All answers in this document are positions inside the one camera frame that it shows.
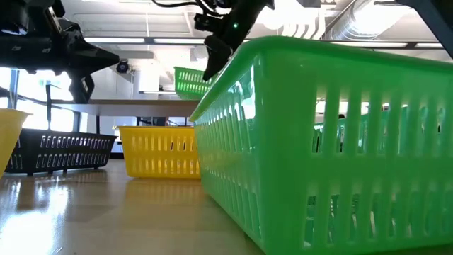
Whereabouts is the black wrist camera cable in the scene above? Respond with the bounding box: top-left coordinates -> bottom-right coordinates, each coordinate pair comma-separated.
151,0 -> 213,10

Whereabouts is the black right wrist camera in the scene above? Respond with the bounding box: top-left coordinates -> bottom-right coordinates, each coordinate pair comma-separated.
193,12 -> 217,33

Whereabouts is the green plastic basket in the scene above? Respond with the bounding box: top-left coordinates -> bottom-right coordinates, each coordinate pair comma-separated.
173,66 -> 215,101
189,35 -> 453,255

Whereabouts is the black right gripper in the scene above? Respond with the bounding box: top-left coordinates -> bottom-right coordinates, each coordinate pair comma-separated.
202,0 -> 275,81

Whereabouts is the wooden shelf board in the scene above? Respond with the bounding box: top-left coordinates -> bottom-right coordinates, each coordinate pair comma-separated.
51,98 -> 201,118

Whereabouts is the black plastic basket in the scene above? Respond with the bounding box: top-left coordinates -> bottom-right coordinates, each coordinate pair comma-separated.
5,127 -> 118,176

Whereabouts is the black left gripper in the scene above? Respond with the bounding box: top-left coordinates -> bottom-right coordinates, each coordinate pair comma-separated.
0,30 -> 120,104

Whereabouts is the silver ventilation duct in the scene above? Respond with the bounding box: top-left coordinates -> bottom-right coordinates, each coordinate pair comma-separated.
325,0 -> 413,40

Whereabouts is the yellow plastic basket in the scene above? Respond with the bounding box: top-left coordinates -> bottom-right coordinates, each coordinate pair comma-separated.
117,125 -> 202,179
0,108 -> 33,178

